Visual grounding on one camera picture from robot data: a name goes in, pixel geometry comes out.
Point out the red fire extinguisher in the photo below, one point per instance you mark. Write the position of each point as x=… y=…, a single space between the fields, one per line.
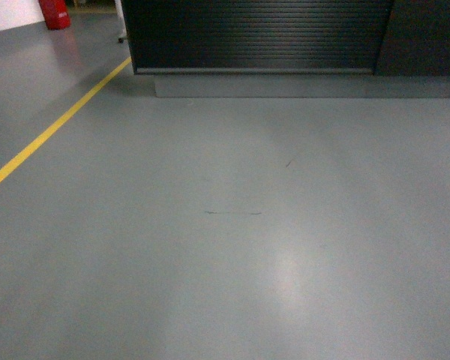
x=55 y=14

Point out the white cart leg with caster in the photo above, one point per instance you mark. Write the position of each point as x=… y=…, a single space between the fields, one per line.
x=121 y=20

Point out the black ribbed checkout counter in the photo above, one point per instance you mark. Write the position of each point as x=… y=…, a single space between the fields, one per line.
x=291 y=49

